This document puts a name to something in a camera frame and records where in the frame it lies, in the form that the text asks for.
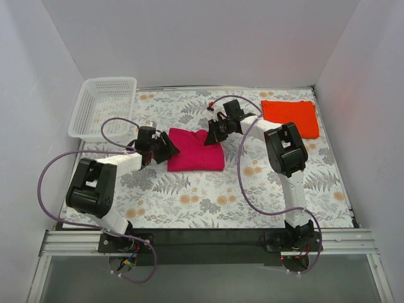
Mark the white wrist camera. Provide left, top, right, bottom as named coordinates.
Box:
left=150, top=122, right=160, bottom=140
left=207, top=102, right=223, bottom=121

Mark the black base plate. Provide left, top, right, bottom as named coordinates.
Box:
left=98, top=228, right=322, bottom=268

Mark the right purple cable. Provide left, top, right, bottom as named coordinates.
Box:
left=208, top=94, right=324, bottom=275

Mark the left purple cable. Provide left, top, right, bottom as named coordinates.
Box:
left=37, top=117, right=158, bottom=283

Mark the folded orange t-shirt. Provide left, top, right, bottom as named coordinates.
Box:
left=261, top=100, right=320, bottom=139

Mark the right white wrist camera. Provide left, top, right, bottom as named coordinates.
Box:
left=207, top=102, right=223, bottom=121

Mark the white plastic basket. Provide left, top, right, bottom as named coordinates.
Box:
left=68, top=76, right=137, bottom=143

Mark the floral table mat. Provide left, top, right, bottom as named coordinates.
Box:
left=62, top=88, right=353, bottom=230

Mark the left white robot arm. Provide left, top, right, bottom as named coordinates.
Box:
left=66, top=126, right=180, bottom=253

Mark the magenta t-shirt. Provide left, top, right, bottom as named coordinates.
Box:
left=167, top=128, right=225, bottom=172

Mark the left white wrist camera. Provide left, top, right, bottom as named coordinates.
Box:
left=150, top=122, right=160, bottom=140

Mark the purple cable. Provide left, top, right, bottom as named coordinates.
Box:
left=208, top=94, right=324, bottom=275
left=37, top=117, right=158, bottom=283

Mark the aluminium frame rail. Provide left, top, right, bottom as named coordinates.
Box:
left=37, top=224, right=393, bottom=302

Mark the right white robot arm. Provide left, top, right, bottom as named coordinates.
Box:
left=205, top=99, right=316, bottom=251

